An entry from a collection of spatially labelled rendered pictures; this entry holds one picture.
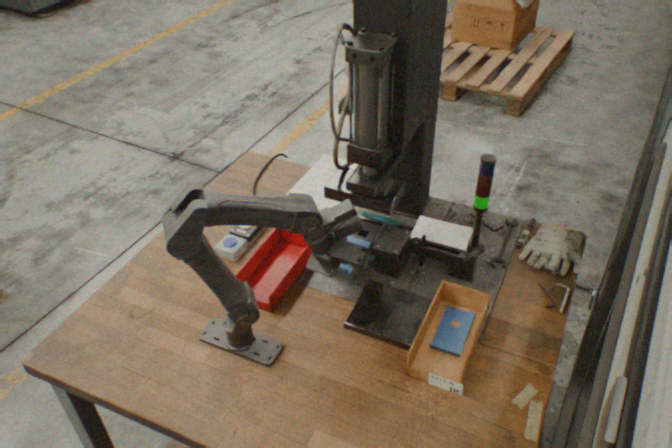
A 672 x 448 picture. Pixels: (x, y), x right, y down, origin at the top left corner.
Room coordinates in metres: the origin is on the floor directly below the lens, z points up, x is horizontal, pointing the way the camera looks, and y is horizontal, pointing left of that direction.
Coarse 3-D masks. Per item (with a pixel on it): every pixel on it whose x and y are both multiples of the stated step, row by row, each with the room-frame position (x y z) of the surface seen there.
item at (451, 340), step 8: (448, 312) 0.99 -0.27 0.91; (456, 312) 0.99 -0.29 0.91; (464, 312) 0.99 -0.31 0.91; (440, 320) 0.96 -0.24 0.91; (448, 320) 0.96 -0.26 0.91; (456, 320) 0.96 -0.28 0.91; (464, 320) 0.96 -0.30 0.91; (472, 320) 0.96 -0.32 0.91; (440, 328) 0.94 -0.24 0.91; (448, 328) 0.94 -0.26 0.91; (456, 328) 0.94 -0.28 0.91; (464, 328) 0.94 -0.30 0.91; (440, 336) 0.91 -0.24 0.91; (448, 336) 0.91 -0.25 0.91; (456, 336) 0.91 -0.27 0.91; (464, 336) 0.91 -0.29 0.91; (432, 344) 0.87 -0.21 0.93; (440, 344) 0.89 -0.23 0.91; (448, 344) 0.89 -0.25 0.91; (456, 344) 0.89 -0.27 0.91; (464, 344) 0.89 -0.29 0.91; (448, 352) 0.86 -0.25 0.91; (456, 352) 0.85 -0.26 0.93
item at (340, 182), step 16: (400, 160) 1.28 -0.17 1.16; (336, 176) 1.25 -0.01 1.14; (352, 176) 1.19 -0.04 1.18; (368, 176) 1.19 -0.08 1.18; (384, 176) 1.19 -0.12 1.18; (336, 192) 1.19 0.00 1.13; (352, 192) 1.18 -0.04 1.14; (368, 192) 1.14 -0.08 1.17; (384, 192) 1.16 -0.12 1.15; (400, 192) 1.19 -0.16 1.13; (368, 208) 1.16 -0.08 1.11; (384, 208) 1.14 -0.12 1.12
